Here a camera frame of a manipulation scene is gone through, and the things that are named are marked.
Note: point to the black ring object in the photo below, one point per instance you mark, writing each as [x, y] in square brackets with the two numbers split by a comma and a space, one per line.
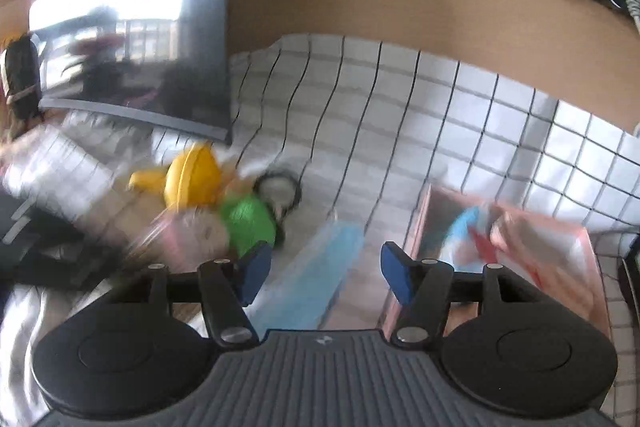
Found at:
[280, 189]

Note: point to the white checked tablecloth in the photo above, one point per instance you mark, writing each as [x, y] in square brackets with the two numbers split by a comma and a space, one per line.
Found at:
[368, 127]

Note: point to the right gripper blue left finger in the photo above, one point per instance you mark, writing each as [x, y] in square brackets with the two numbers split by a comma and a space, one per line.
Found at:
[226, 289]

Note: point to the pink storage box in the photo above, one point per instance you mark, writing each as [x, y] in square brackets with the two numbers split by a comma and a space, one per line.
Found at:
[556, 256]

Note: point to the black monitor screen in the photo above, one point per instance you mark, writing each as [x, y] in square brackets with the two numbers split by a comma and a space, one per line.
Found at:
[157, 62]

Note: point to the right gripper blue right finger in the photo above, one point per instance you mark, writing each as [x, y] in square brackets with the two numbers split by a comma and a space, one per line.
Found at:
[422, 288]

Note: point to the pink round plush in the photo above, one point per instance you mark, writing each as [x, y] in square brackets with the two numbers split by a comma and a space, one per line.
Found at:
[185, 239]

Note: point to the blue face mask pack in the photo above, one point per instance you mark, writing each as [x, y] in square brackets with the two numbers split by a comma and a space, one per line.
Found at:
[300, 292]

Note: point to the yellow plush toy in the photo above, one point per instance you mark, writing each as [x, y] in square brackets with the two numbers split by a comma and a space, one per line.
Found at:
[192, 180]

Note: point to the green plush toy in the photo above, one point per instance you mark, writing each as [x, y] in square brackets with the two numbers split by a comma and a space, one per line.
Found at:
[248, 221]

